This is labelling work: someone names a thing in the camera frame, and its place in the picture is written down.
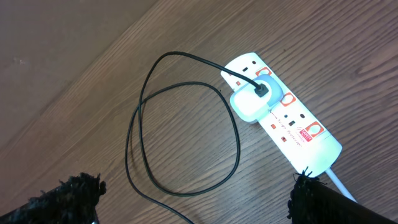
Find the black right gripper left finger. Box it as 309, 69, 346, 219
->
1, 172, 106, 224

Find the black charging cable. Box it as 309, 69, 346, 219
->
124, 51, 270, 224

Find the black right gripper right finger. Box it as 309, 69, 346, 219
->
287, 170, 395, 224

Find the white charger adapter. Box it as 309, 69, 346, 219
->
230, 75, 284, 123

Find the white power strip cord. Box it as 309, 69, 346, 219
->
325, 167, 358, 203

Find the white power strip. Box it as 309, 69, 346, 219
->
221, 52, 342, 177

